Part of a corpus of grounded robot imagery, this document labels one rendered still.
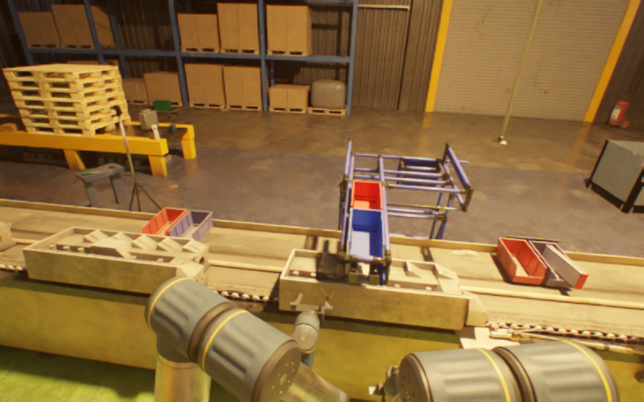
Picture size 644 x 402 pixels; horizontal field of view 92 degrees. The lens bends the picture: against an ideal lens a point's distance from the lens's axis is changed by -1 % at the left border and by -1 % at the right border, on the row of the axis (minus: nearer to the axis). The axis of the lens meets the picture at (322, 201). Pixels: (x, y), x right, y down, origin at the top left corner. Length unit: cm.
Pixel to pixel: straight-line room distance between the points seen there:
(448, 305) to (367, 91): 1037
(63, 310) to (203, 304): 196
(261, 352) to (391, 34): 1131
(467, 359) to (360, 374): 155
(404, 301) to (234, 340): 121
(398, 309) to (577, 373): 114
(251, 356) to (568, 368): 58
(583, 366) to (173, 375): 84
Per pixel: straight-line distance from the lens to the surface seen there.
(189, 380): 91
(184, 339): 78
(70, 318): 273
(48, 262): 248
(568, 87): 1339
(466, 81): 1211
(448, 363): 68
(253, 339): 70
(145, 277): 210
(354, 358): 209
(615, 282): 297
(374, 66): 1170
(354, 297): 176
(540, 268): 255
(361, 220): 176
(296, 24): 1036
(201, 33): 1126
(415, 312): 183
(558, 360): 78
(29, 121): 720
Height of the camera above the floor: 215
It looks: 27 degrees down
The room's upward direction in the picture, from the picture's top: 2 degrees clockwise
